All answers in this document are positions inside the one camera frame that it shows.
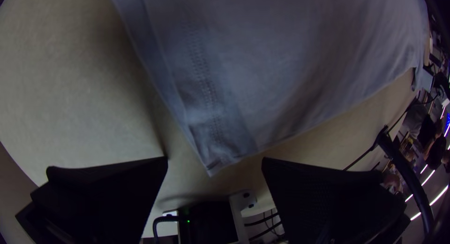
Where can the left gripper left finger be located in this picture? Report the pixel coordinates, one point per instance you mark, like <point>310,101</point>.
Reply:
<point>105,201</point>

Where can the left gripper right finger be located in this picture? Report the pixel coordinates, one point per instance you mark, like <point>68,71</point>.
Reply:
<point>327,205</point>

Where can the grey t-shirt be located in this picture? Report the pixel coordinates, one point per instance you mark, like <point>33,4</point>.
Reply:
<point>281,61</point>

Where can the person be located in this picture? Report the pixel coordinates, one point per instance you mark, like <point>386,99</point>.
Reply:
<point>436,150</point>

